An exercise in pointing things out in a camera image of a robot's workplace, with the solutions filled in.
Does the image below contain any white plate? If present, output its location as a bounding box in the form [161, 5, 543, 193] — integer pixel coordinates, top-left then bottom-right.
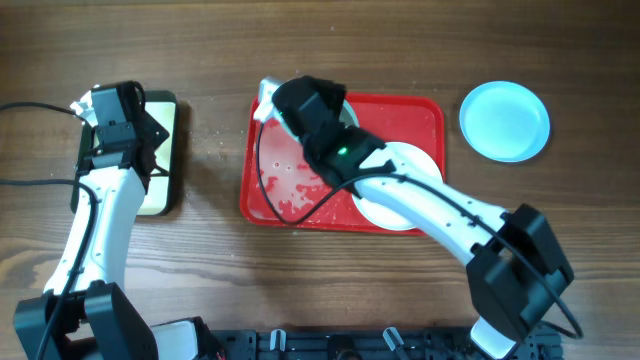
[352, 142, 444, 232]

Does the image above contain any light blue plate top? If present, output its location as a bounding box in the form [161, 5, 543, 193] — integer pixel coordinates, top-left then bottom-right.
[459, 81, 551, 163]

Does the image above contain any light blue plate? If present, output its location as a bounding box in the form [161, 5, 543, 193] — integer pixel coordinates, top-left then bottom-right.
[459, 81, 551, 163]
[339, 100, 359, 127]

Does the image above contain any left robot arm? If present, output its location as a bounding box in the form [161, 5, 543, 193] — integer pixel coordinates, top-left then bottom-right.
[14, 81, 206, 359]

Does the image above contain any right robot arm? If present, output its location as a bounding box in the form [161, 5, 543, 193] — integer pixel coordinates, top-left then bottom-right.
[253, 76, 583, 359]

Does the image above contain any dark green soapy water tray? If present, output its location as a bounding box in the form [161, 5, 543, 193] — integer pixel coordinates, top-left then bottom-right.
[76, 90, 179, 216]

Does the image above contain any red plastic tray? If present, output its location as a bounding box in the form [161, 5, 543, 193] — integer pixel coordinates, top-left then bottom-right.
[239, 93, 446, 234]

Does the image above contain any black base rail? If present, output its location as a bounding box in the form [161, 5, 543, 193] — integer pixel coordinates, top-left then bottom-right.
[213, 327, 564, 360]

